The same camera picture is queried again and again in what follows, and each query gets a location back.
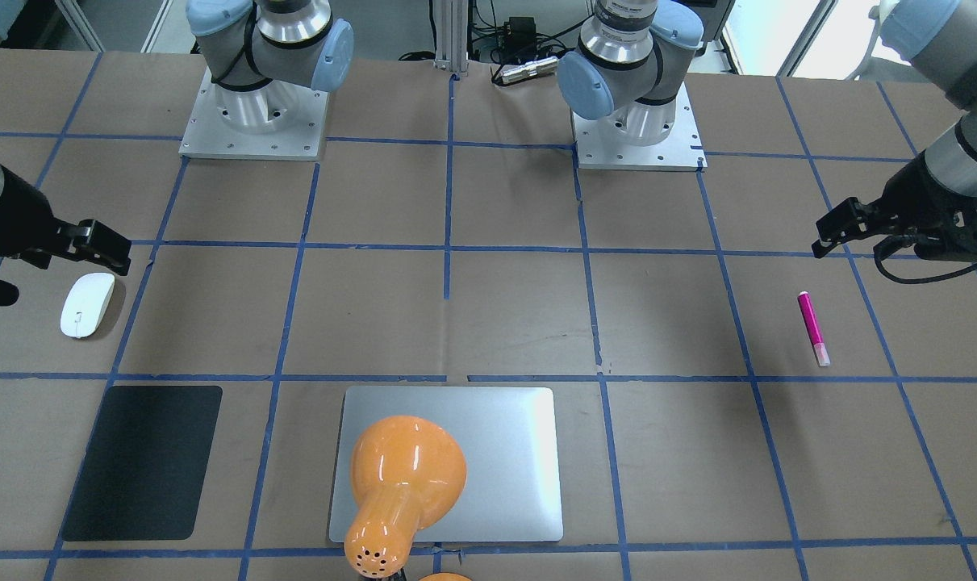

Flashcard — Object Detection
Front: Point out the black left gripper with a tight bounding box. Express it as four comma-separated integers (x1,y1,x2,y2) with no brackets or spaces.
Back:
810,154,977,262

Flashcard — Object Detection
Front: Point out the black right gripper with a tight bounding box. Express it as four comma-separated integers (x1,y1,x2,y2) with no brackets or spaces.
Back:
0,165,132,276

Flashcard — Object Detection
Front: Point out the white computer mouse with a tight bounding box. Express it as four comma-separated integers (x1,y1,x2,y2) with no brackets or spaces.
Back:
59,273,115,339

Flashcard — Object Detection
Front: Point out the pink pen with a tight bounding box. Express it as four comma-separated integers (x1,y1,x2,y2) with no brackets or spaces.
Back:
797,291,831,367

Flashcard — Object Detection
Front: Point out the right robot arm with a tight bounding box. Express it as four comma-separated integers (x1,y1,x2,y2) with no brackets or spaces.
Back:
0,1,355,276

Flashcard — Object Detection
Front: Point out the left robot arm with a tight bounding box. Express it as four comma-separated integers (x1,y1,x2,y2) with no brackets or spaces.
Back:
556,1,977,265

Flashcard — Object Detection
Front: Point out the black mousepad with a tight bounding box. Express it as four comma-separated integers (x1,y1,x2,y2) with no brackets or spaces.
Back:
61,385,223,541

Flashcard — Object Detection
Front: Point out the orange desk lamp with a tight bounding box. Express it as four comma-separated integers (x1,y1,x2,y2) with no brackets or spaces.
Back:
344,415,467,580

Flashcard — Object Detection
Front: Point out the silver laptop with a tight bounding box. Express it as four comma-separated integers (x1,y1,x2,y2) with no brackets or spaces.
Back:
328,385,563,544

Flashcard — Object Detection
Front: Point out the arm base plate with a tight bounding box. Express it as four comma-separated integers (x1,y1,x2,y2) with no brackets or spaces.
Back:
570,84,708,172
178,69,330,162

